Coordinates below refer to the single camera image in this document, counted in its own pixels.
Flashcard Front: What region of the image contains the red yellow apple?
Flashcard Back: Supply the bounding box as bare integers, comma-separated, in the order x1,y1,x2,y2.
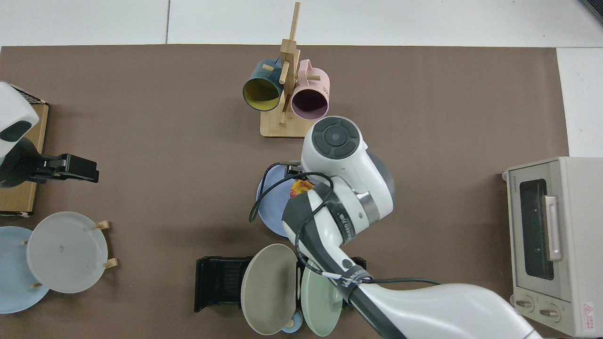
290,179,315,199

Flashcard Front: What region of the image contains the grey plate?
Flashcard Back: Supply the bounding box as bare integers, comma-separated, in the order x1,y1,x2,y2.
26,211,108,294

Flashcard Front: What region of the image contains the wooden plate rack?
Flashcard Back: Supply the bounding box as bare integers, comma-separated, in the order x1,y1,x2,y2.
20,220,118,289

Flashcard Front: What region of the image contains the light blue plate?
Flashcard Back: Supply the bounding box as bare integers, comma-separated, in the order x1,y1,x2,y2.
0,226,50,314

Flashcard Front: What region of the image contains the beige plate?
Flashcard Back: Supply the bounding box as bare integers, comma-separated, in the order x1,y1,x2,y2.
240,243,299,336

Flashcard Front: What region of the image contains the black dish rack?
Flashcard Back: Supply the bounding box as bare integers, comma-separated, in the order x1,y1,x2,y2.
194,256,367,314

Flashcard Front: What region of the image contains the pale green plate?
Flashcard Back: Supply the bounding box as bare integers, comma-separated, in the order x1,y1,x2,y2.
301,261,343,337

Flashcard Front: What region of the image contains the wooden cup stand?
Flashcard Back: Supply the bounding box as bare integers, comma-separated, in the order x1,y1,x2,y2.
260,2,322,138

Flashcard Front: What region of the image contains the brown table cloth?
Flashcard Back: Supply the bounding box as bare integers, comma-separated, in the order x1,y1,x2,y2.
0,45,570,339

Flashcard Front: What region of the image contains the pink mug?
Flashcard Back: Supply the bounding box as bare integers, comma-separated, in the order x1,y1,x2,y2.
291,59,330,120

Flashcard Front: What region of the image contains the dark teal mug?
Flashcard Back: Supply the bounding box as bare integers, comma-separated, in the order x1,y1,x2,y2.
242,57,285,112

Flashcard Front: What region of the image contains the small blue round thing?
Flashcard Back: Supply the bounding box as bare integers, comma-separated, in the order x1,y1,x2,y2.
281,308,304,334

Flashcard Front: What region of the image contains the pale toaster oven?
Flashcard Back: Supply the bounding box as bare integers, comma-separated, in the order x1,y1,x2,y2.
502,157,603,338

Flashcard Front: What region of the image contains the black device corner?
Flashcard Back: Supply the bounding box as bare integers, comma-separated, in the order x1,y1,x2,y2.
579,0,603,25

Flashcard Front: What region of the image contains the wire basket with wooden floor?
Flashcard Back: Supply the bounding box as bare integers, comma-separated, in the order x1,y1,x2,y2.
0,84,49,217

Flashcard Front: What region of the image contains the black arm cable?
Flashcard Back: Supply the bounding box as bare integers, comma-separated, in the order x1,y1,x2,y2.
248,162,441,286

